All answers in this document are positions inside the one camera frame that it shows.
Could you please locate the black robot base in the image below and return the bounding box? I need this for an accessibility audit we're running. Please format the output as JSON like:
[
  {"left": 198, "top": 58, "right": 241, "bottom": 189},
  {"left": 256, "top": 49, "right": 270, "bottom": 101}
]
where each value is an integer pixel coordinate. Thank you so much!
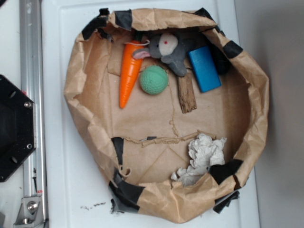
[{"left": 0, "top": 75, "right": 36, "bottom": 182}]

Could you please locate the crumpled white paper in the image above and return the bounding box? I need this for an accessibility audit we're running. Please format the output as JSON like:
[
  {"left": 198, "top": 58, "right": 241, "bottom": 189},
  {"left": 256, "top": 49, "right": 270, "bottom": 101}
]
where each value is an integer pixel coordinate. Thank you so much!
[{"left": 171, "top": 133, "right": 227, "bottom": 187}]

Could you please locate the brown paper bag bin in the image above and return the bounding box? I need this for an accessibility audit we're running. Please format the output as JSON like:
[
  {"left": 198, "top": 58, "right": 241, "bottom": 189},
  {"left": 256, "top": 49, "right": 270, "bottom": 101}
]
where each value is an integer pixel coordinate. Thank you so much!
[{"left": 64, "top": 9, "right": 269, "bottom": 223}]

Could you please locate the green dimpled ball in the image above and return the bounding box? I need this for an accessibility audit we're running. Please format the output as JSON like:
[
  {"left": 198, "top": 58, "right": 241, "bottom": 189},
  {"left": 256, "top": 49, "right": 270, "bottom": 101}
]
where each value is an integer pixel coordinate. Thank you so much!
[{"left": 140, "top": 66, "right": 168, "bottom": 95}]

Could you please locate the brown wood piece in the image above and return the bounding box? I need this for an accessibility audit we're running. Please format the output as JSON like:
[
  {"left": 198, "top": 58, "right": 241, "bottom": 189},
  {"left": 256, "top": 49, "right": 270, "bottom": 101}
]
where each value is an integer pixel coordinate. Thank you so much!
[{"left": 177, "top": 73, "right": 197, "bottom": 114}]

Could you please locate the orange plastic carrot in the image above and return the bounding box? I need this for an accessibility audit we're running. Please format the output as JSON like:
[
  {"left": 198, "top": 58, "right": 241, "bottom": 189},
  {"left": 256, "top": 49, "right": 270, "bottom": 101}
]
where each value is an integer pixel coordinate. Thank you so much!
[{"left": 119, "top": 31, "right": 144, "bottom": 108}]

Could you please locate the blue wooden block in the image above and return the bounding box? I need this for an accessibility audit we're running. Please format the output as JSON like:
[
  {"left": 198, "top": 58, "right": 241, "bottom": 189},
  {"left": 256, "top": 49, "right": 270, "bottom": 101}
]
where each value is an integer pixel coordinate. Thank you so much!
[{"left": 188, "top": 46, "right": 221, "bottom": 93}]

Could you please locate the grey plush bunny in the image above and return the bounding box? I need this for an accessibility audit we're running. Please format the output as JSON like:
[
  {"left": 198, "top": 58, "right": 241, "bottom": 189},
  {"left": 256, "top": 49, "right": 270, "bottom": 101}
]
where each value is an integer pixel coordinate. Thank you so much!
[{"left": 132, "top": 33, "right": 197, "bottom": 77}]

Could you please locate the black object behind block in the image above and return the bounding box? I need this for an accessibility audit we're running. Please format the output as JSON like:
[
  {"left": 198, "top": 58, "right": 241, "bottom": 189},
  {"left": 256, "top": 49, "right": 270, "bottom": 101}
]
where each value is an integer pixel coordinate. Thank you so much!
[{"left": 208, "top": 42, "right": 230, "bottom": 75}]

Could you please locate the aluminium rail frame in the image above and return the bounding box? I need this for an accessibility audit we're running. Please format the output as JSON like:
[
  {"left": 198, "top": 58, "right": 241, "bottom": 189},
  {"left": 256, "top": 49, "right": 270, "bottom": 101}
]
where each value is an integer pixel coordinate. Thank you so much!
[{"left": 19, "top": 0, "right": 49, "bottom": 228}]

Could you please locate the metal corner bracket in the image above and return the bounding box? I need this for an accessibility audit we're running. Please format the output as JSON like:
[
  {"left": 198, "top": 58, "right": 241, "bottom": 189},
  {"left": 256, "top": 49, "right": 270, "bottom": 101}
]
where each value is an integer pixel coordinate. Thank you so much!
[{"left": 13, "top": 196, "right": 44, "bottom": 228}]

